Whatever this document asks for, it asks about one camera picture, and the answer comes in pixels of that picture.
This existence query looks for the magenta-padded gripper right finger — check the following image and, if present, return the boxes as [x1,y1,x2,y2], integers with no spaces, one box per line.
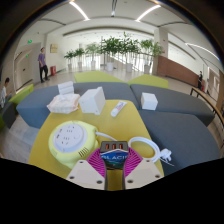
[121,148,164,191]

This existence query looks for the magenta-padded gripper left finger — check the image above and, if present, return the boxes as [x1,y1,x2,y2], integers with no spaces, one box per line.
[65,148,109,191]

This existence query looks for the dark charger block blue label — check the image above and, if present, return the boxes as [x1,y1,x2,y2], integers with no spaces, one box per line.
[99,140,130,171]

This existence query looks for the round yellow-green power strip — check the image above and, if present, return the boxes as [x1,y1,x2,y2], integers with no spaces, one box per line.
[48,120,100,169]

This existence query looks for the wide grey sofa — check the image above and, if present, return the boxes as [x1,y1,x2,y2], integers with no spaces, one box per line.
[138,109,222,176]

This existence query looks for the white tube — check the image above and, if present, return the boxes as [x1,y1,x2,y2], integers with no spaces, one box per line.
[110,100,128,118]

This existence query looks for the small white box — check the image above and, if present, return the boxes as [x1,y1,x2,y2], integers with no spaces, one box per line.
[140,92,159,111]

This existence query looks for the white cube tissue box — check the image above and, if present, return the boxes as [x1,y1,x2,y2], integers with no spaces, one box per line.
[78,86,107,116]

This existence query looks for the white wet wipes packet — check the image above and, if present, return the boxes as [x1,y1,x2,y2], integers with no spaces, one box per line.
[46,93,81,115]

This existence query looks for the grey sofa with small box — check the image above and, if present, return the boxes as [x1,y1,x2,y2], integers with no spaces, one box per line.
[129,83,216,127]

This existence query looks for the stack of white boxes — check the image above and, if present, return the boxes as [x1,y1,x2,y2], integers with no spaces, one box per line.
[57,81,75,96]

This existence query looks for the black metal railing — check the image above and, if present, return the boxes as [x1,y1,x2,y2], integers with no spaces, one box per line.
[189,87,224,134]

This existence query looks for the dark grey ottoman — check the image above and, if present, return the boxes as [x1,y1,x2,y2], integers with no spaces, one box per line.
[0,101,18,129]

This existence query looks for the person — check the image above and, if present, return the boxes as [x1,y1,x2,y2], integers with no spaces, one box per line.
[197,70,204,90]
[0,77,12,109]
[37,47,50,84]

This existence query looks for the row of potted plants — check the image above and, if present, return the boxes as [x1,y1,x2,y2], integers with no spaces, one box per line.
[63,31,165,75]

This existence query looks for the ceiling strip lights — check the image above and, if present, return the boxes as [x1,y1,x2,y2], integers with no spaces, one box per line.
[68,0,219,61]

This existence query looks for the white coiled cable with plug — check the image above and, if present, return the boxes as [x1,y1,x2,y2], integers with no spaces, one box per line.
[95,131,174,167]

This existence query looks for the green sofa beside wall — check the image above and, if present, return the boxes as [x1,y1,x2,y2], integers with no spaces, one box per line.
[9,83,35,106]

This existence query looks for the yellow wall picture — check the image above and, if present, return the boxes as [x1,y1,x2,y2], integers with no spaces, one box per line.
[49,43,59,54]

